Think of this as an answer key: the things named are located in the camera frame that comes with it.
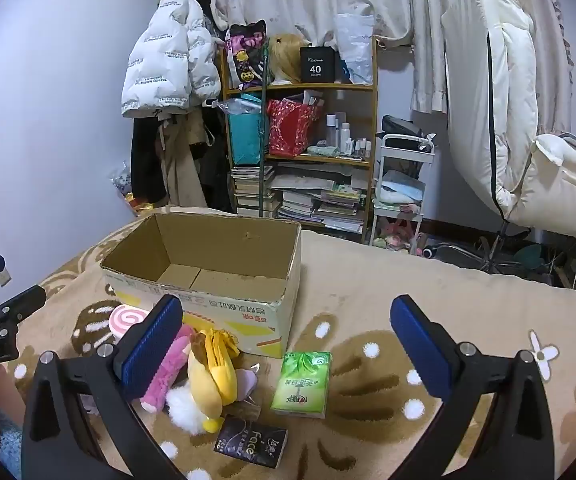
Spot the black device on cart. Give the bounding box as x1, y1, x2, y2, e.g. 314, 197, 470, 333
382, 115, 423, 137

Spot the pile of mixed books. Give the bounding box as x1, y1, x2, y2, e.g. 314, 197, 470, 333
270, 160, 371, 233

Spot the cream down coat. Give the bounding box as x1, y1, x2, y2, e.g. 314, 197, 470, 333
440, 0, 576, 241

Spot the blonde wig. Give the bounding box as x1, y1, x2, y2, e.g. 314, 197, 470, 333
268, 33, 309, 86

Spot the yellow plush toy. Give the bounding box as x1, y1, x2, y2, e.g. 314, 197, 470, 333
188, 327, 241, 433

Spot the beige trench coat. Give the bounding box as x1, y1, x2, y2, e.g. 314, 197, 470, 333
160, 107, 209, 209

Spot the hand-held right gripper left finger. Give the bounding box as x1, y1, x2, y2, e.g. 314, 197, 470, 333
20, 294, 185, 480

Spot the black box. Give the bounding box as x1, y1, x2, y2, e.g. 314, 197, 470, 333
299, 46, 337, 83

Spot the pink swirl plush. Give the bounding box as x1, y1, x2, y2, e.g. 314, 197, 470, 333
109, 304, 147, 343

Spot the green tissue pack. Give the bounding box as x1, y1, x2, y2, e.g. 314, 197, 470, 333
271, 351, 333, 419

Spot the white plastic bag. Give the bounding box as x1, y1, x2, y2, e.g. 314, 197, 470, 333
334, 12, 376, 86

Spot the teal bag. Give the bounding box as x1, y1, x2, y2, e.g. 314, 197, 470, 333
226, 92, 269, 166

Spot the wooden shelf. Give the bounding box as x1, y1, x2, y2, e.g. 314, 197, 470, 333
218, 35, 379, 243

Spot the folded blue cloth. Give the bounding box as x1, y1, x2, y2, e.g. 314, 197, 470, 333
375, 170, 426, 206

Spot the printed plastic bag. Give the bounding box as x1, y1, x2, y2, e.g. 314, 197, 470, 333
110, 162, 136, 201

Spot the dark hanging coat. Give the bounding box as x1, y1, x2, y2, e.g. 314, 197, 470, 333
200, 105, 233, 213

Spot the metal rack stand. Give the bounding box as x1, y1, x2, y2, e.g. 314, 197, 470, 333
438, 220, 533, 273

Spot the black coat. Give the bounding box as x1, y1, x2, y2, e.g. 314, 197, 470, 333
130, 105, 169, 206

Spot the group of cosmetic bottles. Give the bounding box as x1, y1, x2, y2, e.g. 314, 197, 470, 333
325, 111, 373, 157

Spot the person's left forearm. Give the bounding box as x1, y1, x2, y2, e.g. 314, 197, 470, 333
0, 362, 25, 423

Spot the white puffer jacket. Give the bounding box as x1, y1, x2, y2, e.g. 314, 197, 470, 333
120, 0, 222, 120

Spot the white fluffy pompom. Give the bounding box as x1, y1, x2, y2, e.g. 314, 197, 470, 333
165, 385, 211, 436

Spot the red gift bag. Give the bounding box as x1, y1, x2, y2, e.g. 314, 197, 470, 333
266, 99, 321, 157

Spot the pink plush bear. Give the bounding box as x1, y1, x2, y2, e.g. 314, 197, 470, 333
140, 324, 196, 413

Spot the black tissue pack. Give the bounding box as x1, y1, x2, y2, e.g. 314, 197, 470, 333
214, 415, 289, 470

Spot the cardboard box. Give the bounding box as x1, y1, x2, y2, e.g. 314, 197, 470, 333
99, 211, 303, 359

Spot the pile of small plush toys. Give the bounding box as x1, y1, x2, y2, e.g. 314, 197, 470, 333
373, 220, 421, 253

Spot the stack of old books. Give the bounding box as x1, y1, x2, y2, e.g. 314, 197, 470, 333
230, 165, 281, 218

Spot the colourful printed black bag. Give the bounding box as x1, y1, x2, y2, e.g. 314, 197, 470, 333
224, 20, 269, 92

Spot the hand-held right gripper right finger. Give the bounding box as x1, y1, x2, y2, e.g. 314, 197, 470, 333
389, 294, 556, 480

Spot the white trolley cart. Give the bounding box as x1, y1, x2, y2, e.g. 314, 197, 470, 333
369, 132, 437, 256

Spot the purple charm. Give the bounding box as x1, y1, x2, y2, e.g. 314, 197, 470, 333
235, 367, 261, 403

